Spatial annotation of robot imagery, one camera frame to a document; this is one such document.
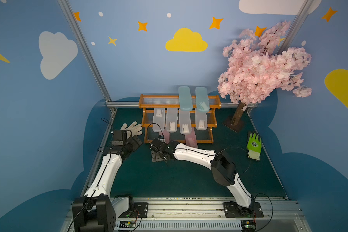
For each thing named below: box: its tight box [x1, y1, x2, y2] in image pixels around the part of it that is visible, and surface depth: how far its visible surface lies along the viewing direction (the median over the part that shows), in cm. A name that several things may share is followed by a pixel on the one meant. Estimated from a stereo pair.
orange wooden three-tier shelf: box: [138, 93, 222, 144], surface depth 95 cm
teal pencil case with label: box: [195, 87, 210, 113], surface depth 86 cm
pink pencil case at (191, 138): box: [184, 127, 199, 148], surface depth 100 cm
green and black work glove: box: [246, 132, 262, 162], surface depth 100 cm
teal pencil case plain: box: [178, 86, 193, 112], surface depth 88 cm
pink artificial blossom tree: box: [217, 20, 313, 133], surface depth 72 cm
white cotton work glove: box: [120, 121, 143, 139], surface depth 111 cm
